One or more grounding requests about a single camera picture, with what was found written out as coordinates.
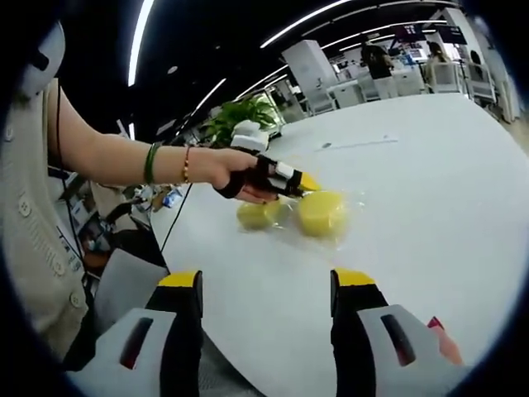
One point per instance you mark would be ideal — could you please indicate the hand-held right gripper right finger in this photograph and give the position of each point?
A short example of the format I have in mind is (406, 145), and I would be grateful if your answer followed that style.
(372, 347)

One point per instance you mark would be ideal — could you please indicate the white worn device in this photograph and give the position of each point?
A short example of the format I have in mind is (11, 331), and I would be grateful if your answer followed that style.
(45, 62)

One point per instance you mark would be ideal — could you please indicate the person's beige cardigan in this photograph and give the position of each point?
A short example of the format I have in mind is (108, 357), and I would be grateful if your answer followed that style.
(29, 248)

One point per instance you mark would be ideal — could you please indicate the white blue carton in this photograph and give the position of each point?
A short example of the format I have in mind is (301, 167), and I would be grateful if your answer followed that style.
(172, 198)

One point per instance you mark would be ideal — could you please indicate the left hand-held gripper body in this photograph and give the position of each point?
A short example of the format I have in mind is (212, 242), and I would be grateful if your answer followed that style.
(250, 138)

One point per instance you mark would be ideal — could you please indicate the person's right hand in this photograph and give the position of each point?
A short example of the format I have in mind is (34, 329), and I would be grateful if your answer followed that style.
(446, 345)

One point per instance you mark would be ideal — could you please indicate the green potted plant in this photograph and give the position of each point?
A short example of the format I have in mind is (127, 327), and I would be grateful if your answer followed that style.
(244, 113)

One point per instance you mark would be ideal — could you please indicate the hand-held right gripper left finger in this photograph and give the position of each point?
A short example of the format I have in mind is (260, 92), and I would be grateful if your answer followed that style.
(157, 343)

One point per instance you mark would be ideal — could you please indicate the white office chair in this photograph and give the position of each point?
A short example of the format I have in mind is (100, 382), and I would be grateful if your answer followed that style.
(483, 82)
(321, 100)
(448, 78)

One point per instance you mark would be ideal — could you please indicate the person's left hand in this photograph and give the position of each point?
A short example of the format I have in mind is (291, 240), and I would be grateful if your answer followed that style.
(233, 169)

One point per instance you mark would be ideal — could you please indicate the green bangle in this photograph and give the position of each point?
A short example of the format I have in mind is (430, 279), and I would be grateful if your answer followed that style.
(149, 165)

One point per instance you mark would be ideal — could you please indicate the ceiling light strip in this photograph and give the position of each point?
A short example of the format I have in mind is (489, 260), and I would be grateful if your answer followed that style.
(301, 22)
(140, 41)

